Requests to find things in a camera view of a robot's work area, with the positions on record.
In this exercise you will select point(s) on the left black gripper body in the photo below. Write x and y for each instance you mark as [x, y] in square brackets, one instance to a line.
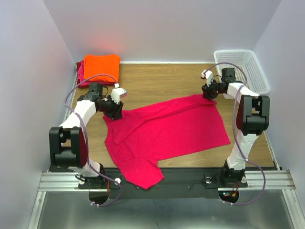
[107, 107]

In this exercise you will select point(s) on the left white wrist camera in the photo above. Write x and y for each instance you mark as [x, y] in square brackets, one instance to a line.
[118, 93]

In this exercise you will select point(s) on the folded orange t shirt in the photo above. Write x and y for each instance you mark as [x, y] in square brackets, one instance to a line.
[107, 66]

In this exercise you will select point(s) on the white plastic basket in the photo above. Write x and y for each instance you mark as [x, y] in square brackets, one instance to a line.
[246, 63]

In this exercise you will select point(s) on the crimson t shirt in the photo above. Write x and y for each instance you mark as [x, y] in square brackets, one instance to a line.
[146, 135]

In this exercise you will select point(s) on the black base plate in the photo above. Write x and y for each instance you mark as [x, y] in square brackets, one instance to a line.
[194, 182]

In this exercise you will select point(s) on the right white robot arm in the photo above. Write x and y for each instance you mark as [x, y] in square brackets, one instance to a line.
[250, 120]

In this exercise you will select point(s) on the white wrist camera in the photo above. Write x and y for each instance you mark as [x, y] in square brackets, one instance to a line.
[118, 93]
[207, 75]

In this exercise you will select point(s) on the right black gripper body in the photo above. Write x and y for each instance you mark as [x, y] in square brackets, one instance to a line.
[218, 88]

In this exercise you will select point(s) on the folded pink t shirt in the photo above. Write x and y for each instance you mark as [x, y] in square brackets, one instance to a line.
[81, 74]

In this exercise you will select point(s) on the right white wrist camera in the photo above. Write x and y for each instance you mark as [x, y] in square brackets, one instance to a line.
[207, 75]

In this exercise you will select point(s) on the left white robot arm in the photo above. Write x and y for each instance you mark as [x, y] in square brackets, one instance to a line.
[69, 144]

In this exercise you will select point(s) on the aluminium frame rail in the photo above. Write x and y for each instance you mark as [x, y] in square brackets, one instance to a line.
[67, 182]

